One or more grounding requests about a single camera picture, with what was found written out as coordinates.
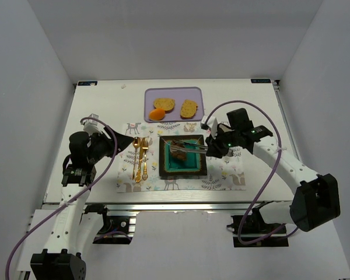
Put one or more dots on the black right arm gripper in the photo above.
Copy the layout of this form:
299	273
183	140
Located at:
214	146

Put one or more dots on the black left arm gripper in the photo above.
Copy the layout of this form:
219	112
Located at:
107	141

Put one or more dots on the bread slice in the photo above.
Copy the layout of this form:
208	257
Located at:
188	109
167	104

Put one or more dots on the brown croissant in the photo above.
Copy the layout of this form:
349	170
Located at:
177	150

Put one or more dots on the metal tongs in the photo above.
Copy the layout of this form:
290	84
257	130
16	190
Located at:
187	147

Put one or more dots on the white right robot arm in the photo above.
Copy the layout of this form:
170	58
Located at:
315	197

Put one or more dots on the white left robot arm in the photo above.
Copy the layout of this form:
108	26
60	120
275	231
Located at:
76	224

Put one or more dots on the blue mug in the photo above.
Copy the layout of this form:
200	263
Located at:
232	152

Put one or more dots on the animal print placemat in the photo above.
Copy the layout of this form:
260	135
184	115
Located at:
222	174

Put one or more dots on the square teal black plate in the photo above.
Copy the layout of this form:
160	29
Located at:
178	163

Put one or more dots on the gold knife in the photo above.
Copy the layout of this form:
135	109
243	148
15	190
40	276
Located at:
141	152

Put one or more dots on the gold fork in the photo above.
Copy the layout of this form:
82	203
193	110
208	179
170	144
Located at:
145	149

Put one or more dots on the purple tray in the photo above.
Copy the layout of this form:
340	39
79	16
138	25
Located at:
179	95

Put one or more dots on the orange fruit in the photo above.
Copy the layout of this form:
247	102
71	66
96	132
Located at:
157	114

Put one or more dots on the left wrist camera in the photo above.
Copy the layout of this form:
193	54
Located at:
90	126

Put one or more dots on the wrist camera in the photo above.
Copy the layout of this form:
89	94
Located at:
90	126
210	123

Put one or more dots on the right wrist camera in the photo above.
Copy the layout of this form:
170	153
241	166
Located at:
210	123

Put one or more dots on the aluminium table frame rail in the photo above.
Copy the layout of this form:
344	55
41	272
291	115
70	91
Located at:
171	206

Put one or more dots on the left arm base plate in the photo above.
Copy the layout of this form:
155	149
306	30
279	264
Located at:
118	226

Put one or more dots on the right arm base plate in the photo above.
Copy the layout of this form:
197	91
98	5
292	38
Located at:
251	231

